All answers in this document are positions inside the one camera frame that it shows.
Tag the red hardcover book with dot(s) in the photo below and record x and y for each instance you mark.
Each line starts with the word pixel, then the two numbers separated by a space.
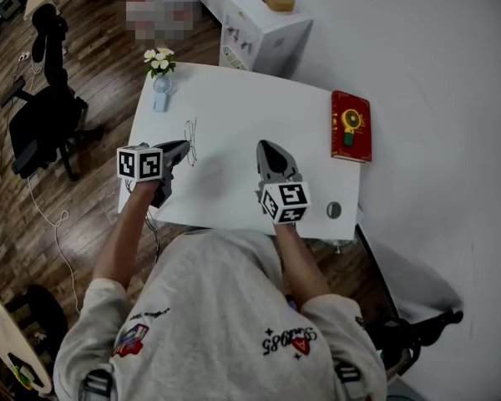
pixel 361 150

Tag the white flowers in pot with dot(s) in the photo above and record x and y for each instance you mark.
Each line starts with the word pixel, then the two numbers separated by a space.
pixel 160 63

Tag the round white table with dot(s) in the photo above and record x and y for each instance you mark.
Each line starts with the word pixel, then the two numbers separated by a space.
pixel 2 336

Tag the white water dispenser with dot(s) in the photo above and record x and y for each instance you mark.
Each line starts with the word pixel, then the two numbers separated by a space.
pixel 269 36

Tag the white power strip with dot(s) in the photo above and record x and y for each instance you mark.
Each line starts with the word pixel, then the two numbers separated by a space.
pixel 23 57

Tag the person's grey printed shirt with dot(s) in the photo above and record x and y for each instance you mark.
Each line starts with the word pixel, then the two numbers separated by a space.
pixel 217 320

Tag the person's left forearm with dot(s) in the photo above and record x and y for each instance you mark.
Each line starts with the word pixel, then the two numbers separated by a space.
pixel 121 236

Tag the yellow green handheld fan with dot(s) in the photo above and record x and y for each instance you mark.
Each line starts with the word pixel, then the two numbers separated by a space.
pixel 352 119

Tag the black chair with armrest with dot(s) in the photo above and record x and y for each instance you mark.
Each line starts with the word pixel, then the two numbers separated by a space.
pixel 396 336

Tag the person's right forearm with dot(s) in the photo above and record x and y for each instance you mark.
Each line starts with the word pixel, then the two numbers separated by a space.
pixel 302 265

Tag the light blue handheld fan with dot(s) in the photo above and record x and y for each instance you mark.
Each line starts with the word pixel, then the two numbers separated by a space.
pixel 162 92

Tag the black office chair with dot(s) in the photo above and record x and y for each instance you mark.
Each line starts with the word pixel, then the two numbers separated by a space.
pixel 42 128

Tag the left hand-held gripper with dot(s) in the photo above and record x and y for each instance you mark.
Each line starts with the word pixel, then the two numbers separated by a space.
pixel 140 163

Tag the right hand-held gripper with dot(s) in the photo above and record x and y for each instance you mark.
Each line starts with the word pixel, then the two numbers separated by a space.
pixel 286 201

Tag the clear-framed eyeglasses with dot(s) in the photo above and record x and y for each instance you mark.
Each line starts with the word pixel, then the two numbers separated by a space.
pixel 190 136

